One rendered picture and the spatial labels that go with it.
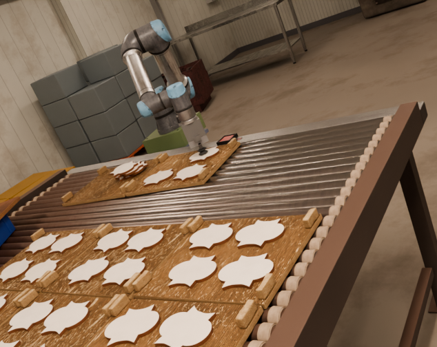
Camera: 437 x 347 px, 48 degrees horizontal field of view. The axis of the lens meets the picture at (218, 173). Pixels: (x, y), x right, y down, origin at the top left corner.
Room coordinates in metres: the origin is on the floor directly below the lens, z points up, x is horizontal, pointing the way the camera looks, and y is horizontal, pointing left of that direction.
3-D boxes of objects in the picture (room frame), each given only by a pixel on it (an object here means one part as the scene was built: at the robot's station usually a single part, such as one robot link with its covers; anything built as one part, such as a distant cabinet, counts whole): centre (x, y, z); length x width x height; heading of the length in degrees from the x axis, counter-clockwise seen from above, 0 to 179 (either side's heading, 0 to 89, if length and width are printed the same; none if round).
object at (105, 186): (2.27, 0.47, 0.93); 0.41 x 0.35 x 0.02; 53
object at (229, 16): (8.72, -1.17, 0.55); 2.14 x 0.84 x 1.11; 57
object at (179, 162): (2.02, 0.13, 0.93); 0.41 x 0.35 x 0.02; 54
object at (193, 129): (2.03, 0.03, 1.06); 0.10 x 0.09 x 0.16; 1
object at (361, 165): (1.97, 0.31, 0.90); 1.95 x 0.05 x 0.05; 50
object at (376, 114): (2.30, 0.04, 0.88); 2.08 x 0.09 x 0.06; 50
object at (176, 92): (2.05, 0.02, 1.21); 0.09 x 0.08 x 0.11; 179
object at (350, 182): (1.89, 0.37, 0.90); 1.95 x 0.05 x 0.05; 50
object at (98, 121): (6.63, 0.93, 0.68); 1.38 x 0.92 x 1.37; 147
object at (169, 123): (2.71, 0.14, 1.01); 0.15 x 0.15 x 0.10
